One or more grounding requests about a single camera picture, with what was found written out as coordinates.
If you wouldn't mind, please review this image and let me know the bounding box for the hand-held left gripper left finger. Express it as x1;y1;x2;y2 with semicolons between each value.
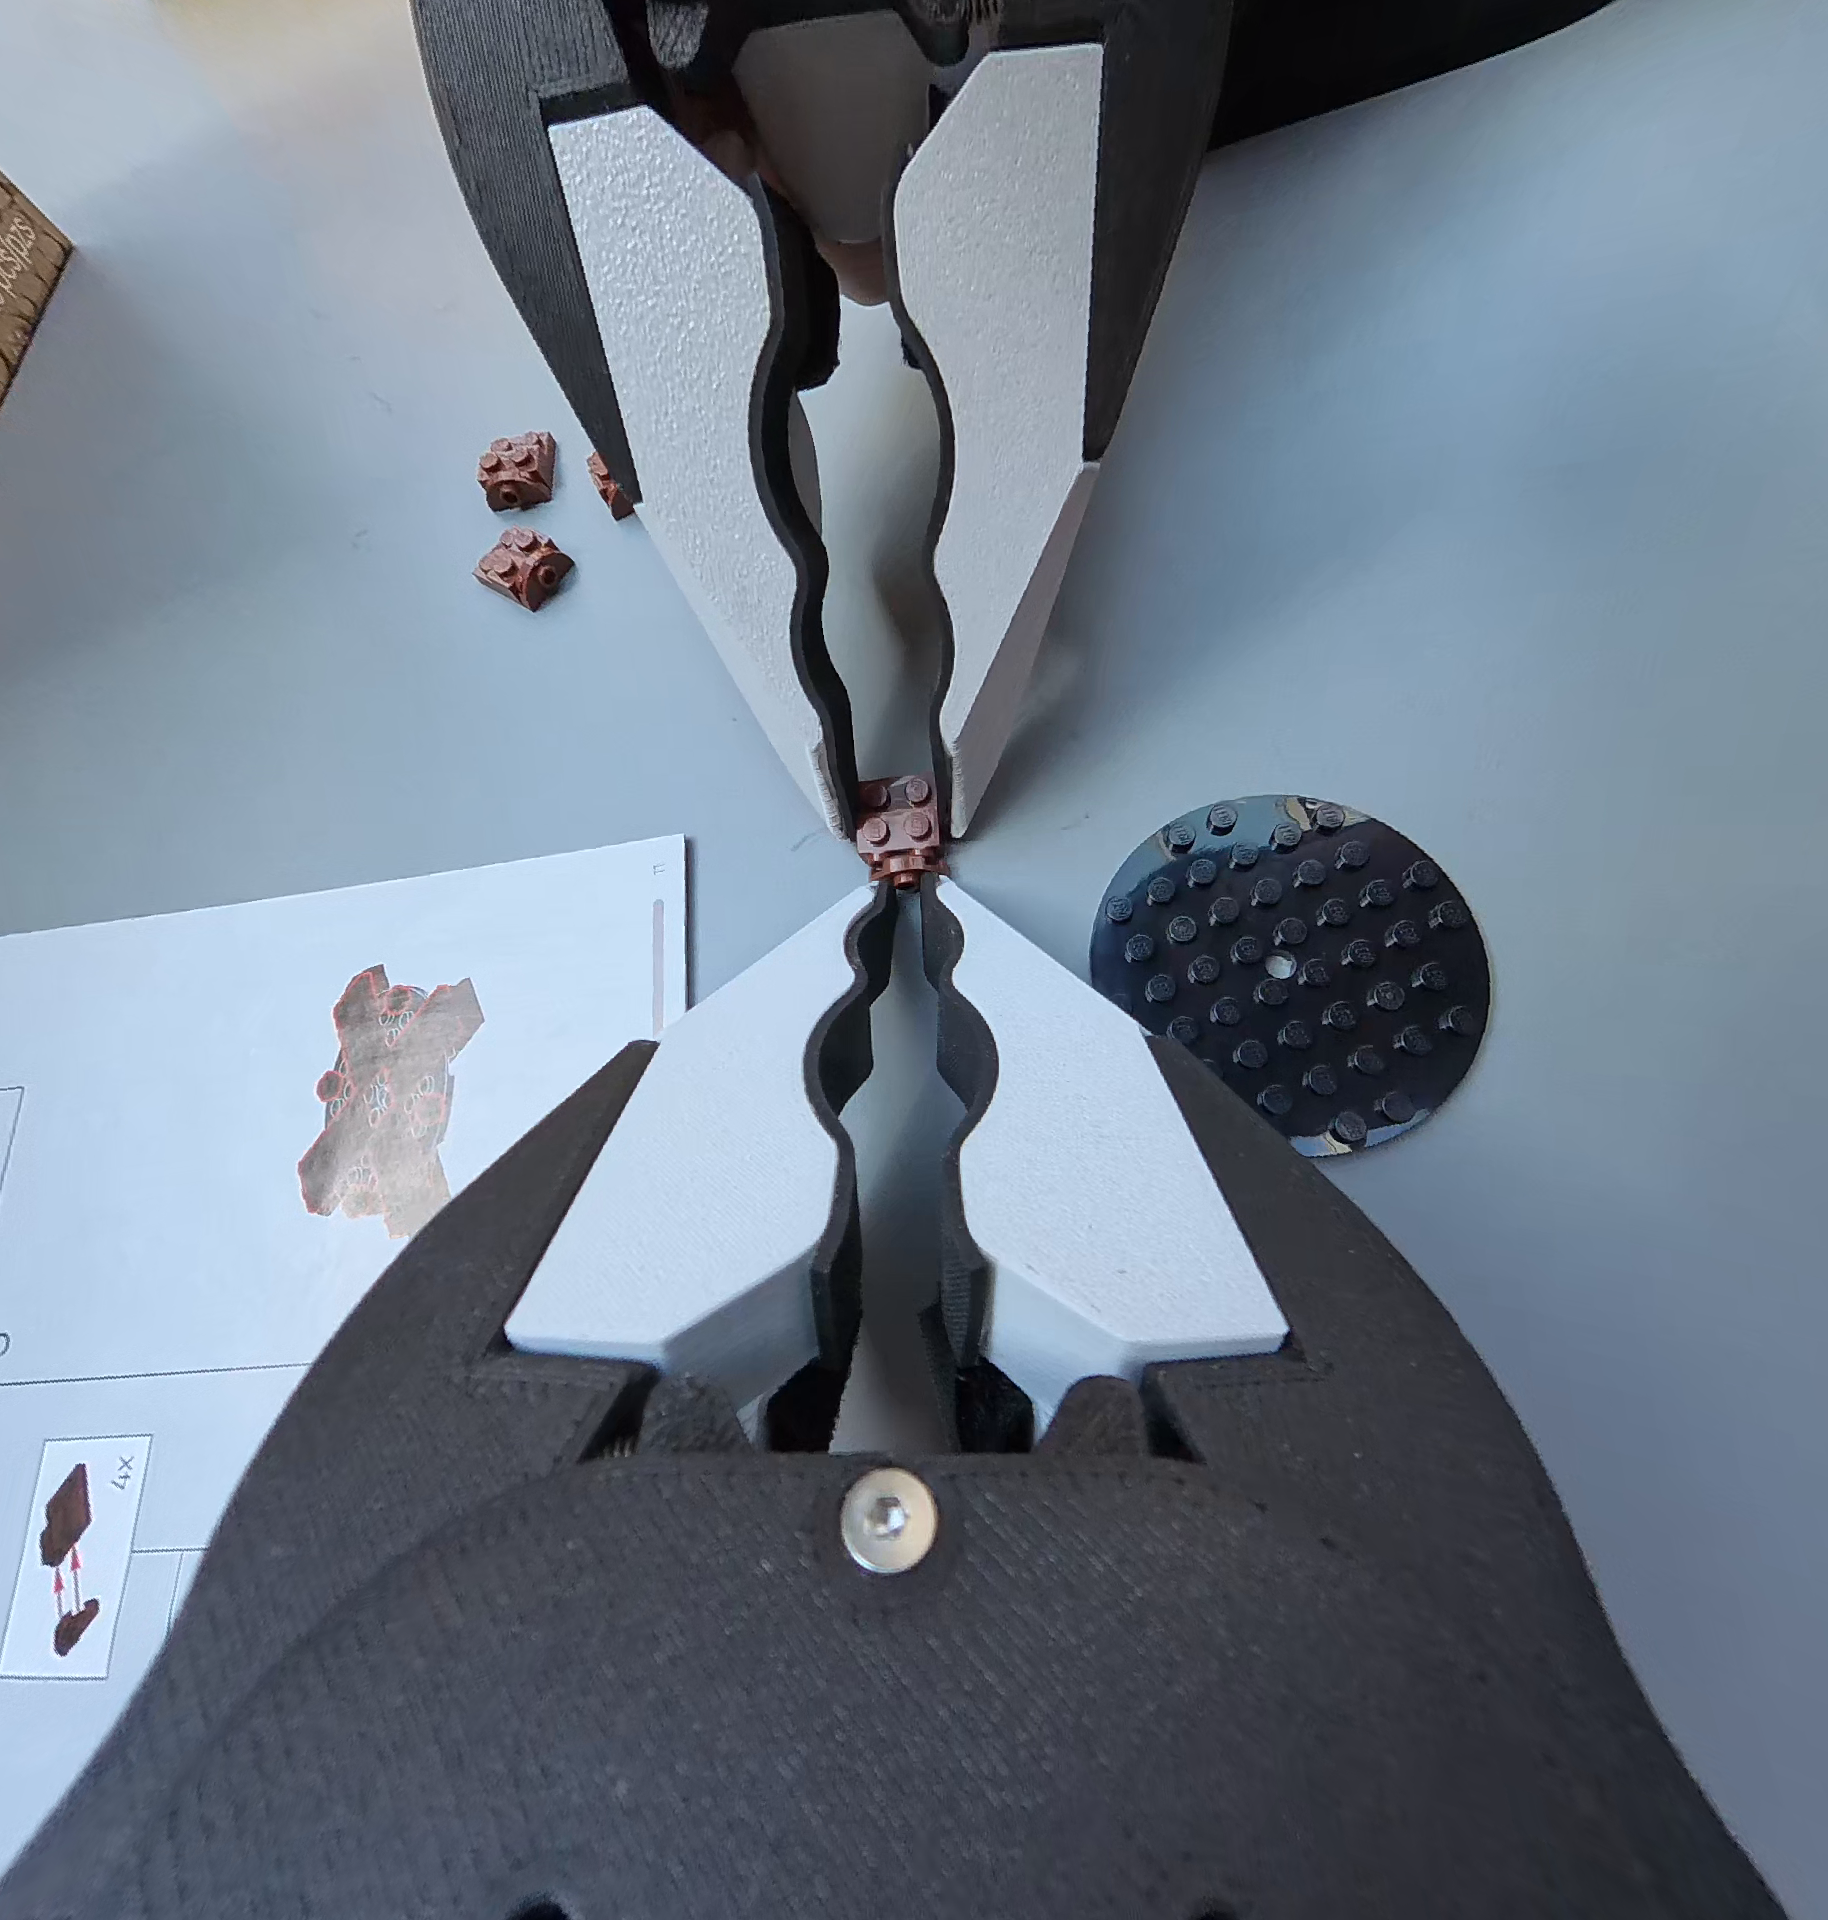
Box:
511;883;905;1455

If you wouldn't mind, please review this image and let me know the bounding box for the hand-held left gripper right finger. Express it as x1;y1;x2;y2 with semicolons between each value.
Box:
912;876;1292;1455

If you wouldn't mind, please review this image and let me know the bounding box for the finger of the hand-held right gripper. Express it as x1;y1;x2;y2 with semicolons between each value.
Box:
886;37;1112;840
545;102;875;830

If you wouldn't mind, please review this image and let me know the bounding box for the grey desk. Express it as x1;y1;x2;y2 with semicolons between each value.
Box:
0;0;1828;1920

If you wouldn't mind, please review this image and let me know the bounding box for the black round studded plate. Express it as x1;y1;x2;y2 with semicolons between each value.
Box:
1092;790;1498;1165

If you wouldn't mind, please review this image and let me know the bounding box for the white instruction booklet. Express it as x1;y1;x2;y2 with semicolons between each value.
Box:
0;836;692;1682

